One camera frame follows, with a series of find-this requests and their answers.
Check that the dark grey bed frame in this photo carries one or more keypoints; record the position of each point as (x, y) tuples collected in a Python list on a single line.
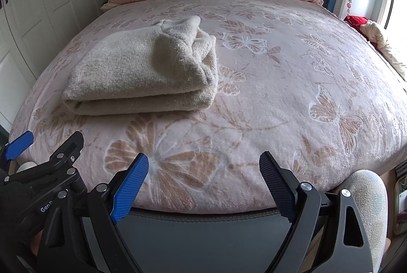
[(197, 241)]

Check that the red cloth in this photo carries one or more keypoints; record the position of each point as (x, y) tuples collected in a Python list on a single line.
[(359, 21)]

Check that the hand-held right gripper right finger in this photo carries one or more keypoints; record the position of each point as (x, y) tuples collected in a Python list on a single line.
[(276, 187)]

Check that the white fuzzy sweater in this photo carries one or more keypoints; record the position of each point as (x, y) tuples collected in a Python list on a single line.
[(127, 69)]

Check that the pink butterfly print blanket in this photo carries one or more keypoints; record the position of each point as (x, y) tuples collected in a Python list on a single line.
[(270, 85)]

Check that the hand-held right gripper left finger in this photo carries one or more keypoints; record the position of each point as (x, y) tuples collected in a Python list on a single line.
[(130, 190)]

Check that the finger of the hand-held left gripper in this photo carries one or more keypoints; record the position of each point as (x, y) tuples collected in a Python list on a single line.
[(68, 147), (19, 143)]

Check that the person's leg in fuzzy pants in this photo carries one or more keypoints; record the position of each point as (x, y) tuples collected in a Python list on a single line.
[(368, 212)]

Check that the white wardrobe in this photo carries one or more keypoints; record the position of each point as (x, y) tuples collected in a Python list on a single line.
[(47, 6)]

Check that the cream cloth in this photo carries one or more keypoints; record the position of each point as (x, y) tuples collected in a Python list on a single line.
[(388, 50)]

